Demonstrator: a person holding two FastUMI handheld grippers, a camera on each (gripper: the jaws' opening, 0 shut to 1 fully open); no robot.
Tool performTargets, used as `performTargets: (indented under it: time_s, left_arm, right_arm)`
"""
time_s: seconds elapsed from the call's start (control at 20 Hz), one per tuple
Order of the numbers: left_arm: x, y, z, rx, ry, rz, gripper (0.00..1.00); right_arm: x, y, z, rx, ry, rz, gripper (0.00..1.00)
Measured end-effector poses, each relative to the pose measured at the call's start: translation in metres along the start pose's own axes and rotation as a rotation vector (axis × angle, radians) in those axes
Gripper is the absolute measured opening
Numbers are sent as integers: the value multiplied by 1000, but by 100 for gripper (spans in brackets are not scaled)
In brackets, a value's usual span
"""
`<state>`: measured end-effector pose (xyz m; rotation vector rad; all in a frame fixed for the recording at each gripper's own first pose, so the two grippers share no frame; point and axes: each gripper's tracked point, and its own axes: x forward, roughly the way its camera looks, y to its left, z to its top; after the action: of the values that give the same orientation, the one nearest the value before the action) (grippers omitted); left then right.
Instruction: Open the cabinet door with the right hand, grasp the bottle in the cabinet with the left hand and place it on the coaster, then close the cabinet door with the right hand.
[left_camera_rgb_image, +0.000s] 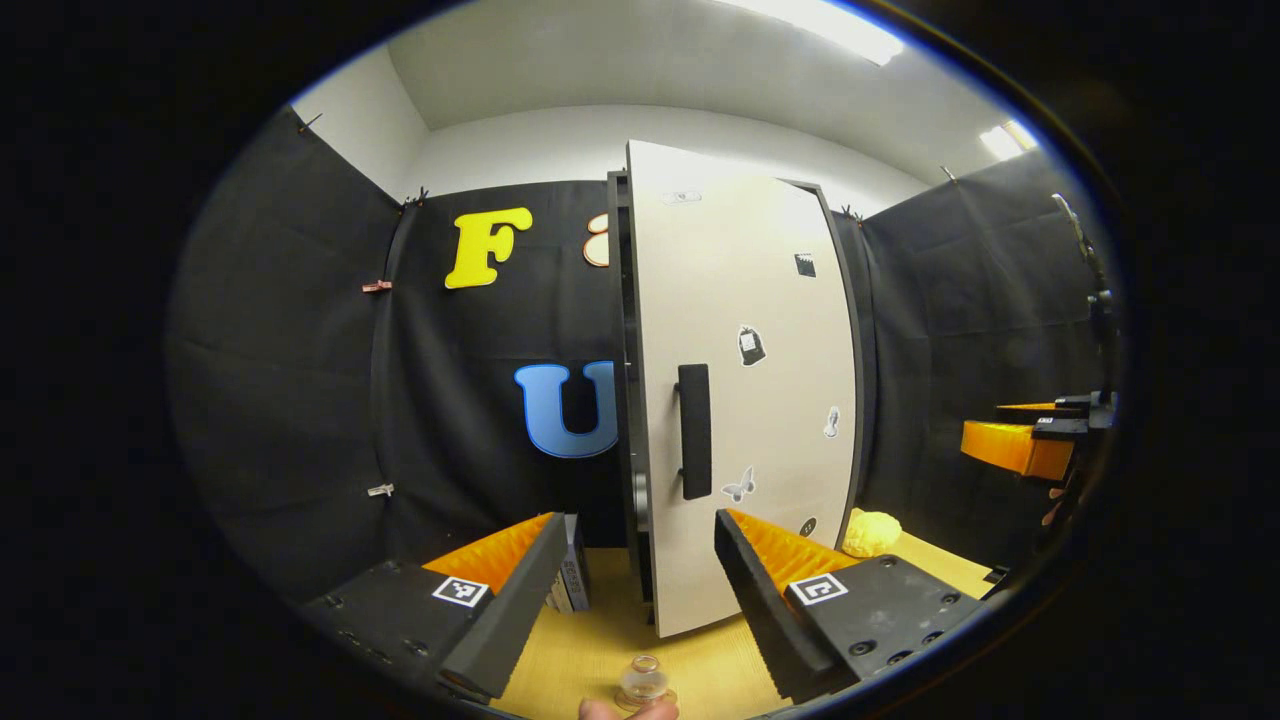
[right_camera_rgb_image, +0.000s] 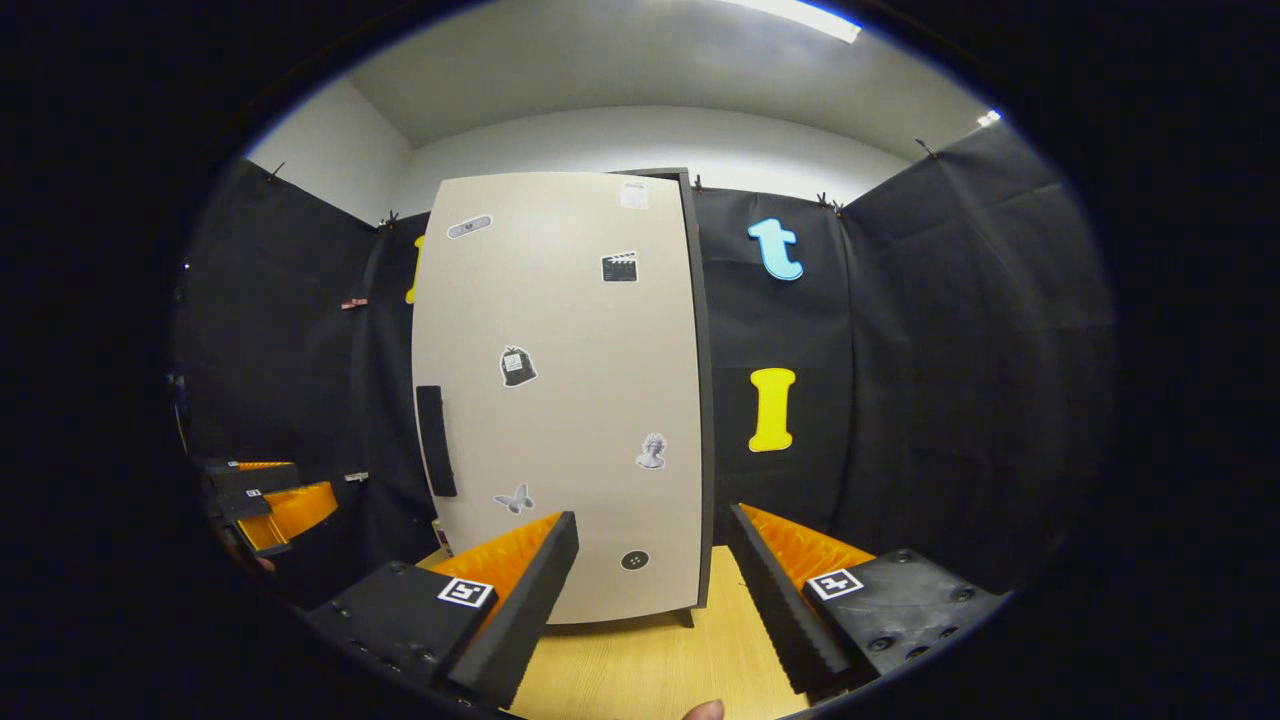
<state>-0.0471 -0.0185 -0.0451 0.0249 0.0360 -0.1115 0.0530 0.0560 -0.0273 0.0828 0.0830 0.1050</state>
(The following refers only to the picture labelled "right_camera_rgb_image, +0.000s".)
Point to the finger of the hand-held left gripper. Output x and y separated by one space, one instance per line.
240 506
250 478

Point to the small ceiling light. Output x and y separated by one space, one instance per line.
988 118

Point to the long ceiling light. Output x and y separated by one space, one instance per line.
800 18

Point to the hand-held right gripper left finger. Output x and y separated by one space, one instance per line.
520 620

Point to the black cloth clip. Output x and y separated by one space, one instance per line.
275 172
830 203
388 218
925 148

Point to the beige cabinet door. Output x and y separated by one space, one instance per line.
570 400

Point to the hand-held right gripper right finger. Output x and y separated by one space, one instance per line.
780 600

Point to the grey cabinet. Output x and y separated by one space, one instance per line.
706 400

